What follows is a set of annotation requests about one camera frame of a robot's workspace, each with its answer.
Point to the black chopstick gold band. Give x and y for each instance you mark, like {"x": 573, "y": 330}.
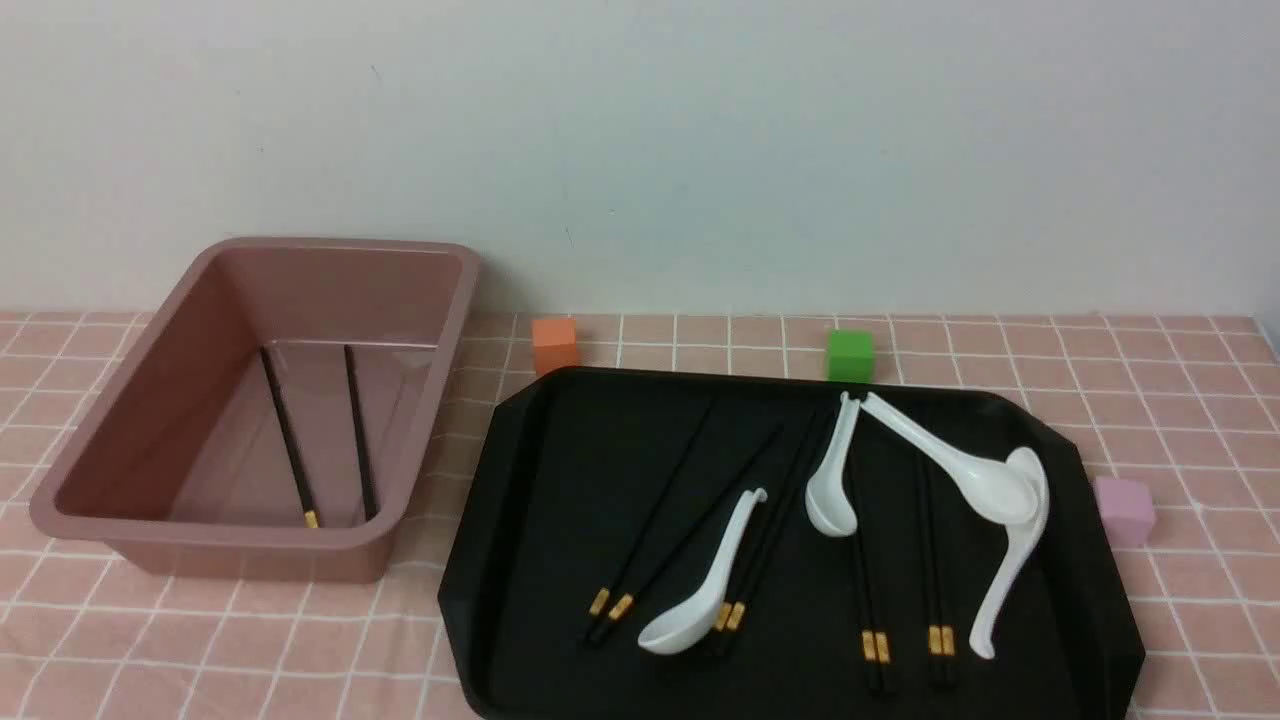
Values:
{"x": 872, "y": 666}
{"x": 947, "y": 674}
{"x": 745, "y": 590}
{"x": 713, "y": 471}
{"x": 937, "y": 660}
{"x": 821, "y": 443}
{"x": 607, "y": 597}
{"x": 856, "y": 495}

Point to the orange cube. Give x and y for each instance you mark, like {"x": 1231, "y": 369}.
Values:
{"x": 554, "y": 344}

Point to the black plastic tray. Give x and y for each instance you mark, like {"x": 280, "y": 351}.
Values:
{"x": 572, "y": 462}

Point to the green cube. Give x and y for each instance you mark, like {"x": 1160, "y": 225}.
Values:
{"x": 850, "y": 356}

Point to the white ceramic spoon middle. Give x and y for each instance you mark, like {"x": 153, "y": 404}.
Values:
{"x": 828, "y": 508}

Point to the white ceramic spoon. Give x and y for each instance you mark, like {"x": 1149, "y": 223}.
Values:
{"x": 1003, "y": 492}
{"x": 1022, "y": 540}
{"x": 678, "y": 629}
{"x": 828, "y": 508}

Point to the white ceramic spoon left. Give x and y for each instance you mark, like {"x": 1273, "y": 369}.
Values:
{"x": 678, "y": 629}

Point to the black chopstick in bin right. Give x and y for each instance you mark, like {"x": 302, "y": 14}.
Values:
{"x": 369, "y": 496}

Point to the black chopstick in bin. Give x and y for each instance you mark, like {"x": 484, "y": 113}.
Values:
{"x": 292, "y": 449}
{"x": 369, "y": 496}

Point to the black chopstick in bin left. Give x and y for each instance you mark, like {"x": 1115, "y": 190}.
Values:
{"x": 292, "y": 449}

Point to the white ceramic spoon upper right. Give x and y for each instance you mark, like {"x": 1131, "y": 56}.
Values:
{"x": 1003, "y": 492}

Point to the white ceramic spoon far right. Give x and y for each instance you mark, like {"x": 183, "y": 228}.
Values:
{"x": 1022, "y": 540}

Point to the brown plastic bin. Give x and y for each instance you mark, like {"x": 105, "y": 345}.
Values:
{"x": 180, "y": 466}

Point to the pink cube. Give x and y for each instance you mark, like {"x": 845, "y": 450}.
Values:
{"x": 1127, "y": 510}

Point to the pink checkered tablecloth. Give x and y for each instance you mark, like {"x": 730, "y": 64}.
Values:
{"x": 1184, "y": 404}

